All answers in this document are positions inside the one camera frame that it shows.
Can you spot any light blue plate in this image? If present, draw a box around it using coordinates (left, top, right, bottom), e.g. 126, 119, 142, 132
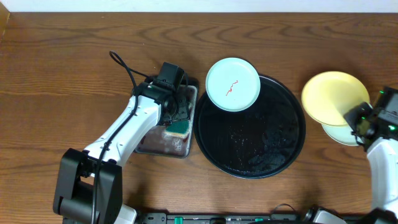
205, 57, 261, 112
322, 124, 362, 146

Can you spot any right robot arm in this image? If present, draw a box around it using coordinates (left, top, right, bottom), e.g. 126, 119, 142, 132
343, 102, 397, 223

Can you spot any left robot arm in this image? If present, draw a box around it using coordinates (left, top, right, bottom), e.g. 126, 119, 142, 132
53, 82, 198, 223

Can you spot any rectangular metal baking tray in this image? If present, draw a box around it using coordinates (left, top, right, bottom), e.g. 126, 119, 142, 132
134, 78, 199, 159

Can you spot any round black tray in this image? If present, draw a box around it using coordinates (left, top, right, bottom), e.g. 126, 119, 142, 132
193, 76, 306, 179

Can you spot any green yellow sponge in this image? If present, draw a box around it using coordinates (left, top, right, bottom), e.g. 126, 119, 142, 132
165, 120, 190, 138

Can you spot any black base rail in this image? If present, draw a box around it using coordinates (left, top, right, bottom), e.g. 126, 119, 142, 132
136, 203, 374, 224

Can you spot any yellow plate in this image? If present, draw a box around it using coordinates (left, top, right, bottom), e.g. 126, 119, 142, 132
301, 71, 370, 126

